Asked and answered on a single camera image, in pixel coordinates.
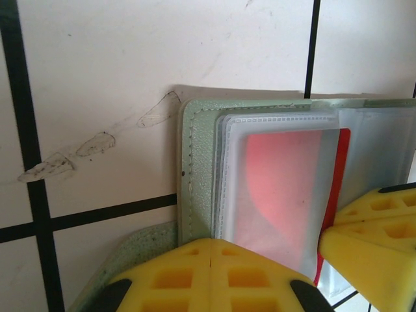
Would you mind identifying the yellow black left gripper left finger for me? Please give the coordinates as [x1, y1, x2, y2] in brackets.
[86, 237, 211, 312]

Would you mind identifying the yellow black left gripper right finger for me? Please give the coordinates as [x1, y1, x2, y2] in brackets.
[211, 239, 335, 312]

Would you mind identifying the red VIP card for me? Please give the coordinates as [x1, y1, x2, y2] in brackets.
[233, 128, 353, 284]

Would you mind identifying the pale green card holder wallet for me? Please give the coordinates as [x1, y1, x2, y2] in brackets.
[66, 97, 416, 312]

